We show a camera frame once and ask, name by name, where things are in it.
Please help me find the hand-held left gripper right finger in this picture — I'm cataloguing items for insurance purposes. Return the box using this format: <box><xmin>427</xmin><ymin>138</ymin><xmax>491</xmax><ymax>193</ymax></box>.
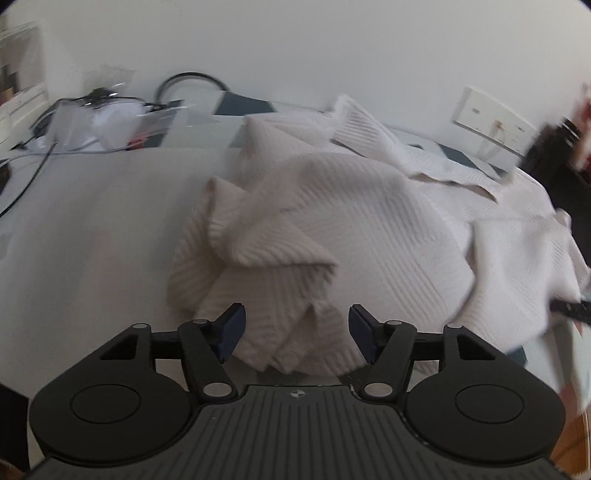
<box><xmin>349</xmin><ymin>305</ymin><xmax>525</xmax><ymax>401</ymax></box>

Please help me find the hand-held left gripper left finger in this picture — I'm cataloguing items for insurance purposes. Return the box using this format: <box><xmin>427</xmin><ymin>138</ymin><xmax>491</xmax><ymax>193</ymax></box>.
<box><xmin>69</xmin><ymin>303</ymin><xmax>245</xmax><ymax>400</ymax></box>

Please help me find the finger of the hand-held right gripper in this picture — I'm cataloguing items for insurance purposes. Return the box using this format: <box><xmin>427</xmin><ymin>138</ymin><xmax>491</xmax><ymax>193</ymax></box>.
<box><xmin>551</xmin><ymin>299</ymin><xmax>591</xmax><ymax>324</ymax></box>

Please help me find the white textured sweater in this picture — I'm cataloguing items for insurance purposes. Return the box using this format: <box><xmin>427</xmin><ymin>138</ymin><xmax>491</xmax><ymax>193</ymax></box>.
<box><xmin>167</xmin><ymin>93</ymin><xmax>591</xmax><ymax>376</ymax></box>

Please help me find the cream cloth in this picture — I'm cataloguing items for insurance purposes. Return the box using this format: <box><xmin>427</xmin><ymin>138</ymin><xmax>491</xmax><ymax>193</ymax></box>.
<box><xmin>0</xmin><ymin>145</ymin><xmax>250</xmax><ymax>393</ymax></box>

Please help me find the geometric patterned tablecloth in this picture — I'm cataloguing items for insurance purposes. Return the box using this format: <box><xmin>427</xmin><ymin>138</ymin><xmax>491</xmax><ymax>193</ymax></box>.
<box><xmin>152</xmin><ymin>90</ymin><xmax>591</xmax><ymax>416</ymax></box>

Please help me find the clear plastic bag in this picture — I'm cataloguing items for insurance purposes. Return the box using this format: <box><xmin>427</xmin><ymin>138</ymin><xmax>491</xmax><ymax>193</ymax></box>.
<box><xmin>48</xmin><ymin>98</ymin><xmax>186</xmax><ymax>152</ymax></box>
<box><xmin>87</xmin><ymin>66</ymin><xmax>140</xmax><ymax>101</ymax></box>

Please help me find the white wall socket panel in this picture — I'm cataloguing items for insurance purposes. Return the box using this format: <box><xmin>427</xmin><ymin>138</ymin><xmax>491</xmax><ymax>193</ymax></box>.
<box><xmin>451</xmin><ymin>85</ymin><xmax>539</xmax><ymax>155</ymax></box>

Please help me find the thin black cable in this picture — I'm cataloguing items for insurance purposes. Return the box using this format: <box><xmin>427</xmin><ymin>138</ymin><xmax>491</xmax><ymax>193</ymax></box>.
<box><xmin>0</xmin><ymin>138</ymin><xmax>61</xmax><ymax>217</ymax></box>

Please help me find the black cable loop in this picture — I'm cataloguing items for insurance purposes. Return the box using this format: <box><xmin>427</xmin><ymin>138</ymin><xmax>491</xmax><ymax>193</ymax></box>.
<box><xmin>154</xmin><ymin>71</ymin><xmax>229</xmax><ymax>104</ymax></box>

